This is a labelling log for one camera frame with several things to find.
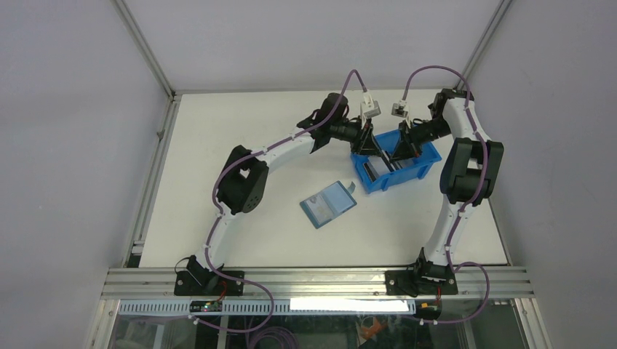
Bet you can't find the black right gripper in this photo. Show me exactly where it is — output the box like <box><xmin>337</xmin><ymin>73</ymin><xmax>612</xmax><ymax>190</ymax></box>
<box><xmin>389</xmin><ymin>117</ymin><xmax>452</xmax><ymax>164</ymax></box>

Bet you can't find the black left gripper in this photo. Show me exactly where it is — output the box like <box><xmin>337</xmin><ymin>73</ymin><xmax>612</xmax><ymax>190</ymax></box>
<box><xmin>330</xmin><ymin>115</ymin><xmax>382</xmax><ymax>158</ymax></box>

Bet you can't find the blue plastic bin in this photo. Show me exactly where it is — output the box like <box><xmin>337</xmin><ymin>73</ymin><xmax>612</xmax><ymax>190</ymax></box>
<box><xmin>350</xmin><ymin>131</ymin><xmax>442</xmax><ymax>194</ymax></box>

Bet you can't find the teal leather card holder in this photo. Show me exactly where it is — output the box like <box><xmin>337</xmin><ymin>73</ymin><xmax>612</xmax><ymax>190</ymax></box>
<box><xmin>299</xmin><ymin>181</ymin><xmax>357</xmax><ymax>229</ymax></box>

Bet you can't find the white magnetic stripe card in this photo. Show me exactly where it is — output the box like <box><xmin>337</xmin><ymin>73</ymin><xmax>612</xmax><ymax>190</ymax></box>
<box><xmin>307</xmin><ymin>196</ymin><xmax>333</xmax><ymax>225</ymax></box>

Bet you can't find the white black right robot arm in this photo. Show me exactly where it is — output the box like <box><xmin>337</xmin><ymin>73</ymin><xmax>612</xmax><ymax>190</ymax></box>
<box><xmin>391</xmin><ymin>89</ymin><xmax>504</xmax><ymax>294</ymax></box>

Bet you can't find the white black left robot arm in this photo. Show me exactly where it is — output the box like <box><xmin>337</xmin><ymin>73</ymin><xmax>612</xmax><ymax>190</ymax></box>
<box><xmin>186</xmin><ymin>91</ymin><xmax>381</xmax><ymax>295</ymax></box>

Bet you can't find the striped credit card in bin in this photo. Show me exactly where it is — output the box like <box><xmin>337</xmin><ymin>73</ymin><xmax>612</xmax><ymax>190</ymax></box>
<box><xmin>363</xmin><ymin>157</ymin><xmax>396</xmax><ymax>182</ymax></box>

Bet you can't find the orange object under table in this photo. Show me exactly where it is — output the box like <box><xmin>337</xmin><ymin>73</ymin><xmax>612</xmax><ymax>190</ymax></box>
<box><xmin>357</xmin><ymin>317</ymin><xmax>388</xmax><ymax>340</ymax></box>

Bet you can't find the small green circuit board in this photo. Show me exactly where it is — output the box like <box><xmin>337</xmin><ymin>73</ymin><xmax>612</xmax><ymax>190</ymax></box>
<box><xmin>189</xmin><ymin>300</ymin><xmax>223</xmax><ymax>313</ymax></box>

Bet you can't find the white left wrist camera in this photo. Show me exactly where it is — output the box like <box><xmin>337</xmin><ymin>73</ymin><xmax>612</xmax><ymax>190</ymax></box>
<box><xmin>360</xmin><ymin>90</ymin><xmax>381</xmax><ymax>126</ymax></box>

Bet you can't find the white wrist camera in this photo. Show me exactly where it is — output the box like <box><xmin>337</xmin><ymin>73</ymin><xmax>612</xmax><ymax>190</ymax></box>
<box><xmin>360</xmin><ymin>90</ymin><xmax>381</xmax><ymax>126</ymax></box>
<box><xmin>391</xmin><ymin>99</ymin><xmax>411</xmax><ymax>127</ymax></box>

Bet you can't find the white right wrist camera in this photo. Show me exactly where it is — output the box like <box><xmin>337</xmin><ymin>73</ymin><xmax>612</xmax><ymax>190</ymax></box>
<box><xmin>391</xmin><ymin>99</ymin><xmax>411</xmax><ymax>127</ymax></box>

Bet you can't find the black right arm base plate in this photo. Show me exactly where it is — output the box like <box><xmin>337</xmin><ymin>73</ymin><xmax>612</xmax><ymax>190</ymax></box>
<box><xmin>384</xmin><ymin>270</ymin><xmax>458</xmax><ymax>297</ymax></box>

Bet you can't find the aluminium right frame post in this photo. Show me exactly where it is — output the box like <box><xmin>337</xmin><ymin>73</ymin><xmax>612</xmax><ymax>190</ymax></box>
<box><xmin>462</xmin><ymin>0</ymin><xmax>514</xmax><ymax>81</ymax></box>

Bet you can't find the aluminium frame post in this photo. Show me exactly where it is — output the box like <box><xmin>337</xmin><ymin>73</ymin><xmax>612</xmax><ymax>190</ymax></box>
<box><xmin>111</xmin><ymin>0</ymin><xmax>175</xmax><ymax>99</ymax></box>
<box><xmin>462</xmin><ymin>0</ymin><xmax>514</xmax><ymax>81</ymax></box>

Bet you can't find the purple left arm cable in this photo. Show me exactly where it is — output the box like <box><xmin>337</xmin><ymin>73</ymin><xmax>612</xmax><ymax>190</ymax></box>
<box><xmin>202</xmin><ymin>69</ymin><xmax>370</xmax><ymax>333</ymax></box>

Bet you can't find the aluminium front frame rail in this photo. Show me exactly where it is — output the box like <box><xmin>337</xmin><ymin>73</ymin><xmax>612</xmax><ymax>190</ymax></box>
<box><xmin>101</xmin><ymin>266</ymin><xmax>535</xmax><ymax>300</ymax></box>

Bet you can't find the white slotted cable duct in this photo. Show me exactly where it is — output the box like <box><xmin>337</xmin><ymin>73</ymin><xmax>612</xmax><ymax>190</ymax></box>
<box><xmin>118</xmin><ymin>297</ymin><xmax>415</xmax><ymax>316</ymax></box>

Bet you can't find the coiled purple cable below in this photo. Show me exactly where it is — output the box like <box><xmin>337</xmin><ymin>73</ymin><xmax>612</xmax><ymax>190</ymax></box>
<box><xmin>245</xmin><ymin>326</ymin><xmax>300</xmax><ymax>349</ymax></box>

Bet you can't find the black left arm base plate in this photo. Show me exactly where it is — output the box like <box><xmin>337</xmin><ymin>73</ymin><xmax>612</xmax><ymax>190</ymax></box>
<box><xmin>173</xmin><ymin>270</ymin><xmax>245</xmax><ymax>297</ymax></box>

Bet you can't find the aluminium left frame post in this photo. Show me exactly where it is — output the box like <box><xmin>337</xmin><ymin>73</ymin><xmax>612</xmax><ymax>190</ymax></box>
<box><xmin>111</xmin><ymin>0</ymin><xmax>175</xmax><ymax>99</ymax></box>

